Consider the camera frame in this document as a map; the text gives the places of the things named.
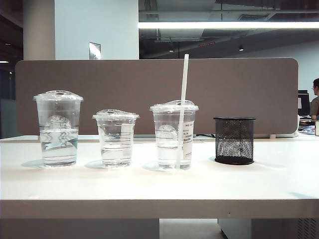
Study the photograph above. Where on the white paper straw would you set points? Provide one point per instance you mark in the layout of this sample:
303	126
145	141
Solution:
185	79

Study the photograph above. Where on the medium clear labelled plastic cup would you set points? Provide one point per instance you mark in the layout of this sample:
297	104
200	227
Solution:
167	134

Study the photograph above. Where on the small clear plastic cup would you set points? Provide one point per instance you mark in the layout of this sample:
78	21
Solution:
115	139

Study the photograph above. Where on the large clear plastic cup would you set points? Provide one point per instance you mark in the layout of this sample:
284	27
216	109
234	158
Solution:
58	129

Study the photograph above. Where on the brown desk divider panel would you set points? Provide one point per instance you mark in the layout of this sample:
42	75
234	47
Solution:
149	82

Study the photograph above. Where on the black mesh pen holder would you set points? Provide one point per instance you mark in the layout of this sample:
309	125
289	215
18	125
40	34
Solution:
234	142

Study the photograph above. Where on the long white ceiling light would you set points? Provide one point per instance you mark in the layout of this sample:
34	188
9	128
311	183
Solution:
224	25

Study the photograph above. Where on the dark computer monitor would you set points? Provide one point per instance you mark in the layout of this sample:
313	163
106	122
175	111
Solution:
304	103

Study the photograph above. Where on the grey under-desk cabinet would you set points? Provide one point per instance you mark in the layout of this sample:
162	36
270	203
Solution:
269	229

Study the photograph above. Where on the person in olive shirt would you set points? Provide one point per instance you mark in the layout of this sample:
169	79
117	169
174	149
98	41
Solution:
315	104

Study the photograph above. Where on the silver wall sign plate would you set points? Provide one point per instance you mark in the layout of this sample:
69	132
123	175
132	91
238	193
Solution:
95	51

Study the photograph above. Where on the white divider foot bracket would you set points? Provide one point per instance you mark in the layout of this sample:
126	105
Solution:
273	136

